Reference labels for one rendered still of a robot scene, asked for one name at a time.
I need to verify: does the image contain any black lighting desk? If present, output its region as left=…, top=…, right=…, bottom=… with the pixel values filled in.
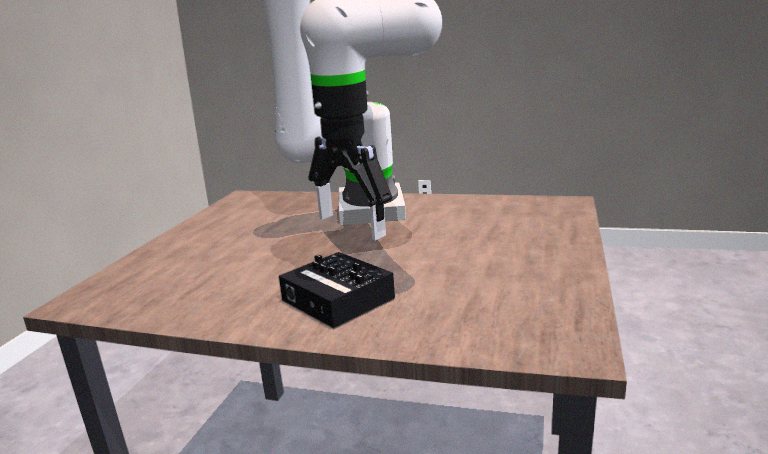
left=279, top=252, right=395, bottom=328

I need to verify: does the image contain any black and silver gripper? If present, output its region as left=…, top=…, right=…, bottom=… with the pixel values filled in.
left=309, top=114, right=392, bottom=240

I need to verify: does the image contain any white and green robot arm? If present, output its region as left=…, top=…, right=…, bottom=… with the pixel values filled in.
left=262, top=0, right=442, bottom=204

